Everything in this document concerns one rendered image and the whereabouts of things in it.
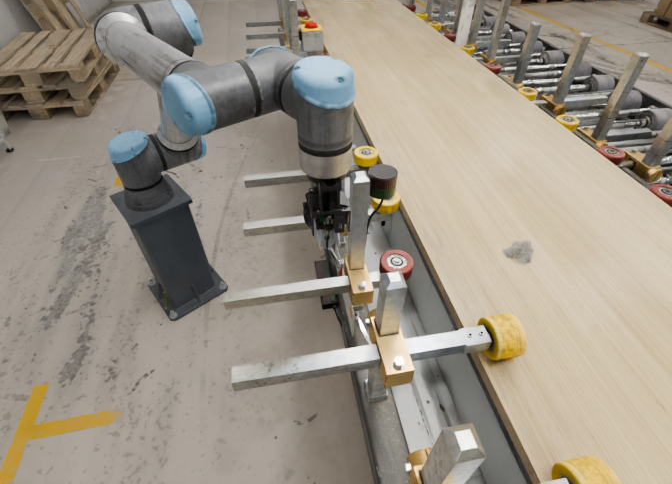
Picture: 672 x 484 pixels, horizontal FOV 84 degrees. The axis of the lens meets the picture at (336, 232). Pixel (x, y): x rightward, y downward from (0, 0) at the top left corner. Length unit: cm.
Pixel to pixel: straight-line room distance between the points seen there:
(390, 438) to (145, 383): 125
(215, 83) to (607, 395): 84
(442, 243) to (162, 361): 139
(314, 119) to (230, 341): 146
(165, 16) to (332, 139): 69
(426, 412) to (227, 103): 82
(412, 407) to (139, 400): 121
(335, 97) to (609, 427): 70
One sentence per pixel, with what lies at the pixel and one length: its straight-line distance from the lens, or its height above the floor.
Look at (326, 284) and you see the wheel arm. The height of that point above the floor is 86.
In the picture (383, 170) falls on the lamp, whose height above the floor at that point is 114.
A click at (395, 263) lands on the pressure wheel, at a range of 90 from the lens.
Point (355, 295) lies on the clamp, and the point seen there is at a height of 86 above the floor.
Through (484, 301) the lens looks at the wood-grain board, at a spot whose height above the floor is 90.
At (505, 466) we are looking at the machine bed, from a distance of 91.
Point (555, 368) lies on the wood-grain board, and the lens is 85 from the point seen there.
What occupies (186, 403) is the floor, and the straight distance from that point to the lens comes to 180.
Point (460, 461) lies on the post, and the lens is 47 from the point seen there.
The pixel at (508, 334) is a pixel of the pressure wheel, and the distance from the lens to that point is 76.
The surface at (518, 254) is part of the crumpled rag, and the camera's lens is 101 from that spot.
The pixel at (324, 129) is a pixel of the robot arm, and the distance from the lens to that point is 57.
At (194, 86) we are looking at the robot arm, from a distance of 60.
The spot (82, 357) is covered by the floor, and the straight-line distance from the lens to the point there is 212.
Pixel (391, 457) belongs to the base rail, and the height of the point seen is 70.
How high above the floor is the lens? 156
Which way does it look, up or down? 43 degrees down
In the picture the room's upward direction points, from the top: straight up
